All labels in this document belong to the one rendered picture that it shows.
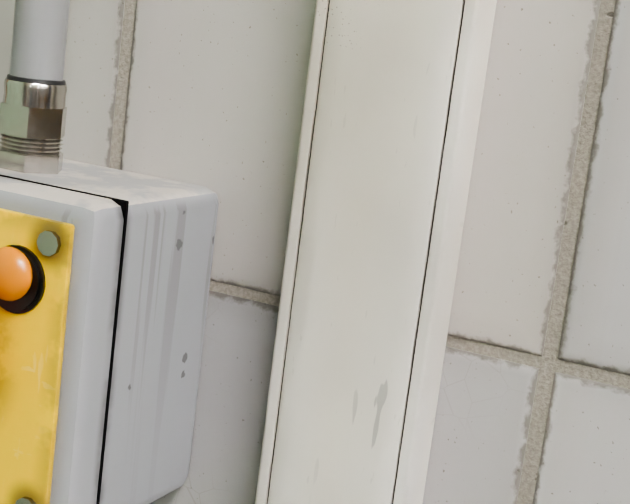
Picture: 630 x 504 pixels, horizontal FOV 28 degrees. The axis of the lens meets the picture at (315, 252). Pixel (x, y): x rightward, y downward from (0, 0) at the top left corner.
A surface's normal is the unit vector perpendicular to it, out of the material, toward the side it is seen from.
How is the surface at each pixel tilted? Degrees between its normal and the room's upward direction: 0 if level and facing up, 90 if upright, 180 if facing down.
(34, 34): 90
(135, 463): 90
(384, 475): 90
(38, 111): 90
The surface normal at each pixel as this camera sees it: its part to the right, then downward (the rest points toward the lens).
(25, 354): -0.43, 0.11
